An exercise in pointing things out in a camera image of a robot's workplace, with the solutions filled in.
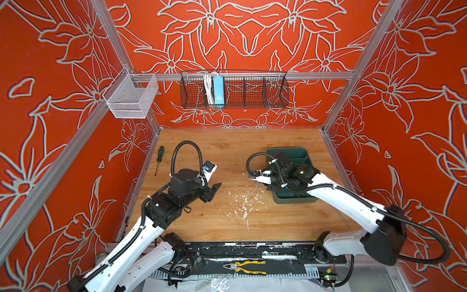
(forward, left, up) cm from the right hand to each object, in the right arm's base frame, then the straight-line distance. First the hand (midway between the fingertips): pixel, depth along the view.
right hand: (262, 175), depth 79 cm
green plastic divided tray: (+21, -24, -14) cm, 35 cm away
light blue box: (+39, +19, +19) cm, 47 cm away
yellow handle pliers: (-32, +12, -14) cm, 37 cm away
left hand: (-5, +21, +8) cm, 23 cm away
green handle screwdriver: (+23, +56, -13) cm, 61 cm away
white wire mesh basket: (+40, +67, +16) cm, 80 cm away
